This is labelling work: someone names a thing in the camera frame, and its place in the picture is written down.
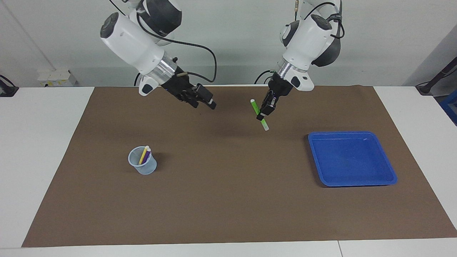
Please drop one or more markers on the black stand pole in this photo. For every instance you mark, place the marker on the black stand pole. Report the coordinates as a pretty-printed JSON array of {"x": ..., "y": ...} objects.
[{"x": 437, "y": 76}]

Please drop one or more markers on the blue crate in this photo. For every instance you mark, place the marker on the blue crate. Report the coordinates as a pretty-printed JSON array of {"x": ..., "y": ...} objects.
[{"x": 450, "y": 107}]

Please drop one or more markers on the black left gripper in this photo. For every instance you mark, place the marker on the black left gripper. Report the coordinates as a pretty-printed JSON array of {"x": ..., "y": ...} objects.
[{"x": 280, "y": 87}]

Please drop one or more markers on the yellow pen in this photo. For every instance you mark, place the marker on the yellow pen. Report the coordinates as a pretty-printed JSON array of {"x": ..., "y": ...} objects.
[{"x": 144, "y": 154}]

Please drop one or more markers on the white wall socket box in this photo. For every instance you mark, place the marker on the white wall socket box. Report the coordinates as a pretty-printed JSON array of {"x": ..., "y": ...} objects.
[{"x": 57, "y": 77}]

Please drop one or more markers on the black clamp mount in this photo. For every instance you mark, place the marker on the black clamp mount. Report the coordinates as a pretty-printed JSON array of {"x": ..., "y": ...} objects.
[{"x": 7, "y": 89}]

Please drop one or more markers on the purple pen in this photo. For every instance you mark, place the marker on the purple pen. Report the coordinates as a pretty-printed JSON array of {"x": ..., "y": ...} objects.
[{"x": 147, "y": 154}]

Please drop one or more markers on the green pen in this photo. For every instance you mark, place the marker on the green pen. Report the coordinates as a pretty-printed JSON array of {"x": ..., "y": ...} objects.
[{"x": 254, "y": 106}]

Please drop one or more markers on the translucent plastic cup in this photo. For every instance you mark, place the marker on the translucent plastic cup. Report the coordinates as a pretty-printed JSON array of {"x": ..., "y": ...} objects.
[{"x": 146, "y": 167}]

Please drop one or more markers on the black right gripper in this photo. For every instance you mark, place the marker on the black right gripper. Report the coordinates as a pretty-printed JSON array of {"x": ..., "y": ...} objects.
[{"x": 180, "y": 85}]

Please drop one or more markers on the brown table mat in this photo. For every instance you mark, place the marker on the brown table mat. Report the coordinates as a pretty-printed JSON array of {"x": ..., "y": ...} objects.
[{"x": 228, "y": 200}]

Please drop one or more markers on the blue plastic tray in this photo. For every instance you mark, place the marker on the blue plastic tray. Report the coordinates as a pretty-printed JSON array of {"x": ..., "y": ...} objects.
[{"x": 351, "y": 160}]

